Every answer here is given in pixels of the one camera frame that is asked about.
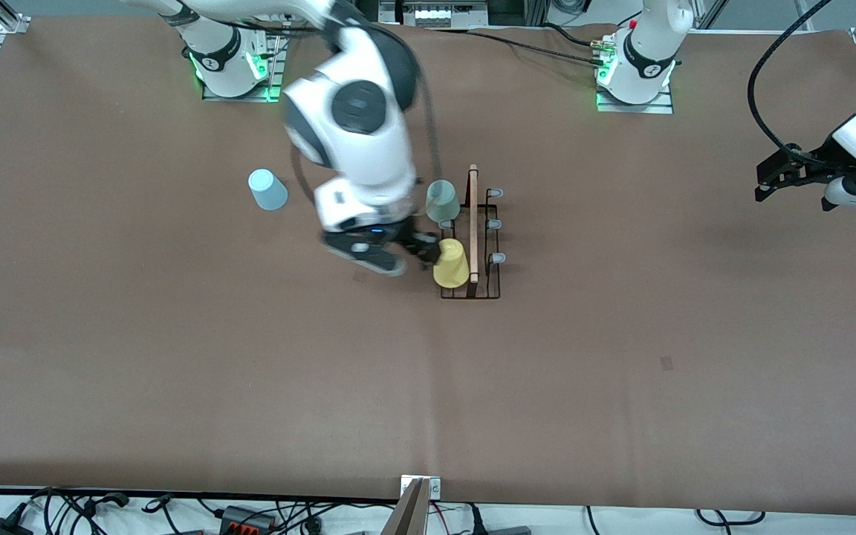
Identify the yellow plastic cup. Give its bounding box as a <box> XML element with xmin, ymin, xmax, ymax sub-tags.
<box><xmin>432</xmin><ymin>238</ymin><xmax>471</xmax><ymax>290</ymax></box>

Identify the pale green plastic cup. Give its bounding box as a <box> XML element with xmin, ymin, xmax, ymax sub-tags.
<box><xmin>426</xmin><ymin>179</ymin><xmax>462</xmax><ymax>223</ymax></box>

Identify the black wire cup holder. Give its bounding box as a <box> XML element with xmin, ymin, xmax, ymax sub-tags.
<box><xmin>439</xmin><ymin>163</ymin><xmax>507</xmax><ymax>301</ymax></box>

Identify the light blue plastic cup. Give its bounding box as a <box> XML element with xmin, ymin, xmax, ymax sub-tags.
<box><xmin>247</xmin><ymin>169</ymin><xmax>289</xmax><ymax>212</ymax></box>

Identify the brown paper table cover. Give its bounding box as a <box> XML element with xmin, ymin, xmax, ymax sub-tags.
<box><xmin>0</xmin><ymin>16</ymin><xmax>856</xmax><ymax>517</ymax></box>

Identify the grey control box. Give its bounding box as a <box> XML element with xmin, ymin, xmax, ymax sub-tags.
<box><xmin>401</xmin><ymin>0</ymin><xmax>490</xmax><ymax>28</ymax></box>

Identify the black orange connector block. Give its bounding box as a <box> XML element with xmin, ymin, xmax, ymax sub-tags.
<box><xmin>220</xmin><ymin>506</ymin><xmax>276</xmax><ymax>533</ymax></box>

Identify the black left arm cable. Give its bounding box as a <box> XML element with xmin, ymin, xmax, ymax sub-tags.
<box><xmin>748</xmin><ymin>0</ymin><xmax>837</xmax><ymax>161</ymax></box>

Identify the aluminium left arm base plate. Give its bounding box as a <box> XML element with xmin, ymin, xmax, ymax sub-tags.
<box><xmin>596</xmin><ymin>85</ymin><xmax>675</xmax><ymax>114</ymax></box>

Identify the aluminium right arm base plate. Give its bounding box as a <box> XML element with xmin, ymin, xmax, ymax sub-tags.
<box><xmin>201</xmin><ymin>22</ymin><xmax>291</xmax><ymax>103</ymax></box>

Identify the long black table cable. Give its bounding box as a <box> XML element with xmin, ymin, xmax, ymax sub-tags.
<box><xmin>428</xmin><ymin>27</ymin><xmax>611</xmax><ymax>69</ymax></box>

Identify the silver mounting bracket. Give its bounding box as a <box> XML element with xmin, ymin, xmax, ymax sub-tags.
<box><xmin>401</xmin><ymin>476</ymin><xmax>441</xmax><ymax>500</ymax></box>

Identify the short black table cable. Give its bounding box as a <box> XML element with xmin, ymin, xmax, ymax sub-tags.
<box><xmin>543</xmin><ymin>22</ymin><xmax>596</xmax><ymax>49</ymax></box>

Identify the grey camera pole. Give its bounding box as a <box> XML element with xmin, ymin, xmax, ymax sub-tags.
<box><xmin>380</xmin><ymin>479</ymin><xmax>429</xmax><ymax>535</ymax></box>

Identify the black looped cable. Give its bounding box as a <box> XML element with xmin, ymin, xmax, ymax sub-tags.
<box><xmin>695</xmin><ymin>508</ymin><xmax>767</xmax><ymax>527</ymax></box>

